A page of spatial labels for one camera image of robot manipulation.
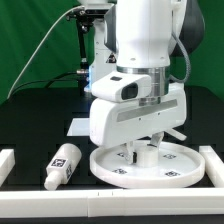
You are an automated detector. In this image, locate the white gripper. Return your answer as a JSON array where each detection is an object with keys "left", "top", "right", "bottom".
[{"left": 90, "top": 88, "right": 186, "bottom": 164}]

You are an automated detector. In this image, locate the white round table top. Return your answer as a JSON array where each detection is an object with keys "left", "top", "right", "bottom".
[{"left": 90, "top": 140, "right": 205, "bottom": 189}]

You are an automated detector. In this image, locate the white table base foot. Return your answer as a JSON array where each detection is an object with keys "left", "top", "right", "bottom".
[{"left": 167, "top": 129, "right": 187, "bottom": 141}]

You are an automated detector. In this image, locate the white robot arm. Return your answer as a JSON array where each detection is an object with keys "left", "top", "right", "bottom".
[{"left": 90, "top": 0, "right": 188, "bottom": 167}]

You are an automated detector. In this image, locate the white fiducial marker sheet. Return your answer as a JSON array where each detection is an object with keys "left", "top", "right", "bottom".
[{"left": 67, "top": 118, "right": 90, "bottom": 136}]

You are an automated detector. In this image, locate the white right fence block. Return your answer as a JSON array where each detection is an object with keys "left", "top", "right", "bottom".
[{"left": 199, "top": 146, "right": 224, "bottom": 188}]

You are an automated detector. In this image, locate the white fence block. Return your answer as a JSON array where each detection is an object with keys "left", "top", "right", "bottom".
[
  {"left": 199, "top": 146, "right": 224, "bottom": 188},
  {"left": 0, "top": 149, "right": 15, "bottom": 187}
]

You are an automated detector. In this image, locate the white front fence bar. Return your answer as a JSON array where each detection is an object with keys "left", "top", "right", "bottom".
[{"left": 0, "top": 188, "right": 224, "bottom": 218}]

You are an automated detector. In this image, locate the white left fence block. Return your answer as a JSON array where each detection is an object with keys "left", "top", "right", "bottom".
[{"left": 0, "top": 149, "right": 15, "bottom": 187}]

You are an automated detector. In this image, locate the black base cable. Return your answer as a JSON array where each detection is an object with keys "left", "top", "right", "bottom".
[{"left": 13, "top": 71, "right": 91, "bottom": 93}]

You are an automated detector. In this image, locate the black camera on stand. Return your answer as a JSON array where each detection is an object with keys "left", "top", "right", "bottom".
[{"left": 66, "top": 3, "right": 116, "bottom": 89}]

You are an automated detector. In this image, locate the white camera cable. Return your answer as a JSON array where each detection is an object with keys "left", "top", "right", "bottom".
[{"left": 7, "top": 4, "right": 84, "bottom": 100}]

